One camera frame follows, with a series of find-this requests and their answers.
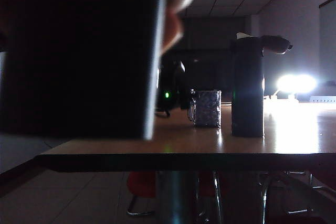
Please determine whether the metal table pedestal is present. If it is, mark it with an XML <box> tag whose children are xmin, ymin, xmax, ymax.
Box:
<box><xmin>156</xmin><ymin>170</ymin><xmax>198</xmax><ymax>224</ymax></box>

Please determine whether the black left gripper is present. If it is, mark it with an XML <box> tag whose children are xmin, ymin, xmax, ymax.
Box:
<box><xmin>156</xmin><ymin>53</ymin><xmax>190</xmax><ymax>118</ymax></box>

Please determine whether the chrome chair frame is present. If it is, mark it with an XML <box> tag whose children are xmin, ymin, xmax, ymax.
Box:
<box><xmin>258</xmin><ymin>170</ymin><xmax>336</xmax><ymax>224</ymax></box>

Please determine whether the dimpled clear glass mug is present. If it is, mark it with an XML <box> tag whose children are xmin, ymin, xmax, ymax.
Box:
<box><xmin>187</xmin><ymin>89</ymin><xmax>223</xmax><ymax>128</ymax></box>

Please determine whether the red chair with chrome legs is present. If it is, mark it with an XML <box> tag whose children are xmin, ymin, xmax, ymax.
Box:
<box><xmin>198</xmin><ymin>173</ymin><xmax>229</xmax><ymax>224</ymax></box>
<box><xmin>127</xmin><ymin>171</ymin><xmax>158</xmax><ymax>216</ymax></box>

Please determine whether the framed whiteboard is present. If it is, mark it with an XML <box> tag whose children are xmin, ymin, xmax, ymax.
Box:
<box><xmin>319</xmin><ymin>0</ymin><xmax>336</xmax><ymax>88</ymax></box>

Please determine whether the dark wall screen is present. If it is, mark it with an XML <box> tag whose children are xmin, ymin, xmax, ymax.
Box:
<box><xmin>181</xmin><ymin>48</ymin><xmax>233</xmax><ymax>96</ymax></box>

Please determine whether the white slotted chair back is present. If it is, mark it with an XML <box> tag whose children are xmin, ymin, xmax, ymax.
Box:
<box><xmin>309</xmin><ymin>95</ymin><xmax>336</xmax><ymax>103</ymax></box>

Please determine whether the black thermos cup with flip lid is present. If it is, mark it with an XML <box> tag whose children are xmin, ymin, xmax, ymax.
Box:
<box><xmin>230</xmin><ymin>31</ymin><xmax>294</xmax><ymax>138</ymax></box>

